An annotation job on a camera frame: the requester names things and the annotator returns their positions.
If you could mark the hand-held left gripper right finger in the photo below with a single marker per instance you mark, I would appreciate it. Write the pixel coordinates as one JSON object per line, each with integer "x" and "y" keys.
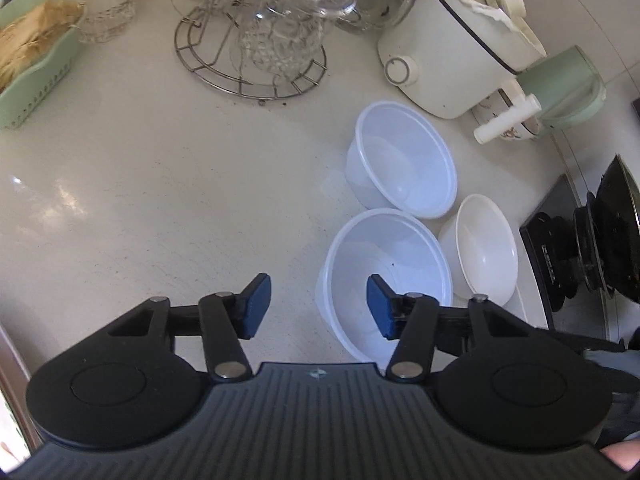
{"x": 380, "y": 310}

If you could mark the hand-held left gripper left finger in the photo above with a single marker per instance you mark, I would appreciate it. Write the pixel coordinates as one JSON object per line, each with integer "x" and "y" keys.
{"x": 255, "y": 305}

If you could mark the white ceramic bowl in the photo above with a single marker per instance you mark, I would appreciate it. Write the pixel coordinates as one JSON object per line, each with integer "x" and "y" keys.
{"x": 482, "y": 245}

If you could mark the clear plastic bowl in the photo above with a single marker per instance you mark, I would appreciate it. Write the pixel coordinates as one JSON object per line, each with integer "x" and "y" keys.
{"x": 400, "y": 160}

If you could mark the floral ceramic bowl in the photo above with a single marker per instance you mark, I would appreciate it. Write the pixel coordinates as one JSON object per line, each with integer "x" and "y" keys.
{"x": 487, "y": 107}

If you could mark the black wok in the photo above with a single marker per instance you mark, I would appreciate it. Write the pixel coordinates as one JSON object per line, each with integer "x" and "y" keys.
{"x": 615, "y": 220}

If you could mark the person's grey clothing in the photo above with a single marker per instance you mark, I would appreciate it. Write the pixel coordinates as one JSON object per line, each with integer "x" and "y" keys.
{"x": 620, "y": 390}

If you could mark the white electric pot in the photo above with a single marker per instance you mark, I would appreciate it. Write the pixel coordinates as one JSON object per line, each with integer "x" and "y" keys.
{"x": 450, "y": 50}

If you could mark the green basket of noodles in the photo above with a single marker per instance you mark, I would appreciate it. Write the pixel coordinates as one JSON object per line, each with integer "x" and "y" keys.
{"x": 35, "y": 60}

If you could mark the textured glass mug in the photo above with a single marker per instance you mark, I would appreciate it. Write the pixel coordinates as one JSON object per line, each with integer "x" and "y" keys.
{"x": 100, "y": 0}

